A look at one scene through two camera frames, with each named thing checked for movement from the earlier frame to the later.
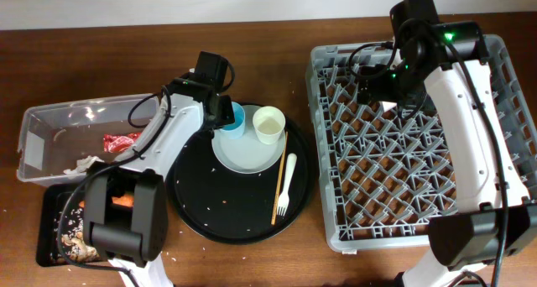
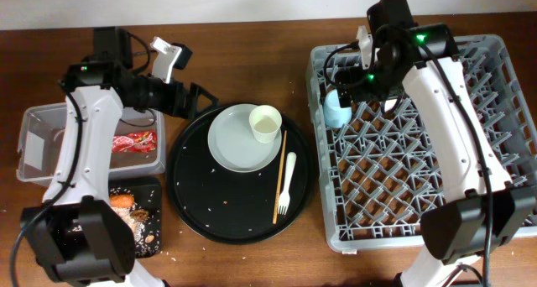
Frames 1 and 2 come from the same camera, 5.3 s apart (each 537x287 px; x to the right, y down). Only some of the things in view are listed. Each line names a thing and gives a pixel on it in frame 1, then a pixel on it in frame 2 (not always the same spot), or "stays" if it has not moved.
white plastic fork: (283, 201) stays
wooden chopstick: (279, 179) stays
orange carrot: (127, 200) stays
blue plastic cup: (237, 130) to (335, 116)
